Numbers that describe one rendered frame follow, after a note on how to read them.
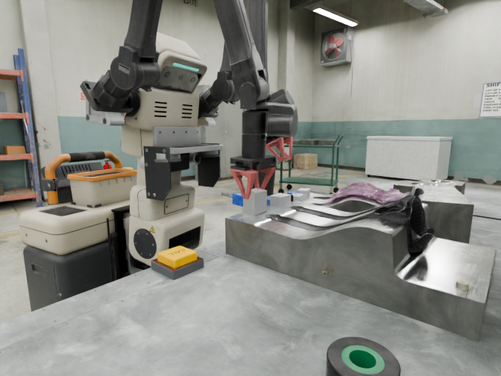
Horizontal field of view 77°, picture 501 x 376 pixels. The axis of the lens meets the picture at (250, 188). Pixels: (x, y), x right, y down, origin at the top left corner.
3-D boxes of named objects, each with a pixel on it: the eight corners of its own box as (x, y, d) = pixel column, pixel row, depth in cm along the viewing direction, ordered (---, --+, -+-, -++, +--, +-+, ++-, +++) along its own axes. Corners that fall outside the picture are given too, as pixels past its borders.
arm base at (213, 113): (206, 101, 129) (187, 98, 119) (219, 87, 125) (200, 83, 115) (217, 117, 128) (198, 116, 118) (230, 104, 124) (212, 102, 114)
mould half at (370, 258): (225, 253, 76) (224, 198, 74) (285, 227, 96) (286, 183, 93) (479, 342, 44) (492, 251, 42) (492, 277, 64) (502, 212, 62)
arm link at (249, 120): (247, 107, 77) (238, 107, 71) (274, 108, 74) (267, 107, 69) (247, 136, 78) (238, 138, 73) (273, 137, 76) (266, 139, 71)
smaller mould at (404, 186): (391, 200, 133) (393, 183, 131) (402, 195, 144) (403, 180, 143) (446, 208, 120) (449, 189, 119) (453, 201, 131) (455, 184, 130)
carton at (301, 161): (291, 168, 897) (292, 154, 889) (306, 166, 938) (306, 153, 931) (304, 169, 864) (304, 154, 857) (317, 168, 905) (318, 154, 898)
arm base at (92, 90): (117, 89, 92) (78, 84, 82) (131, 69, 88) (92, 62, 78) (131, 113, 91) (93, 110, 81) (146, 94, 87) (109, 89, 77)
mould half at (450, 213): (282, 223, 100) (282, 189, 98) (301, 205, 124) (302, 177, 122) (468, 245, 81) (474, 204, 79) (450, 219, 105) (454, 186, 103)
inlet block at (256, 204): (215, 204, 84) (215, 185, 82) (229, 201, 88) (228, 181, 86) (253, 215, 76) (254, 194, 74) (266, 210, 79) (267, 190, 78)
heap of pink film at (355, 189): (321, 207, 98) (322, 181, 96) (330, 195, 114) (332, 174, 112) (415, 215, 88) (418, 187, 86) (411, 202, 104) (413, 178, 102)
